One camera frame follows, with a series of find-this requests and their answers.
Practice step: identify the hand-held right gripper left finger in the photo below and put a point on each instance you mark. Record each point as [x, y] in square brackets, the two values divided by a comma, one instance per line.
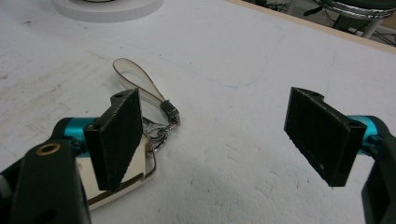
[113, 140]

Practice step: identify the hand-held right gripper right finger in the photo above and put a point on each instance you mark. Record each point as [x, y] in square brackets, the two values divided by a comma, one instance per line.
[323, 137]

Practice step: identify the chrome stool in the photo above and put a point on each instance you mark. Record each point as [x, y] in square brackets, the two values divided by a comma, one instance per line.
[358, 12]

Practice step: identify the white round base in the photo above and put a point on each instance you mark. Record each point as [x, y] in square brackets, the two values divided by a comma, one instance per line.
[107, 9]

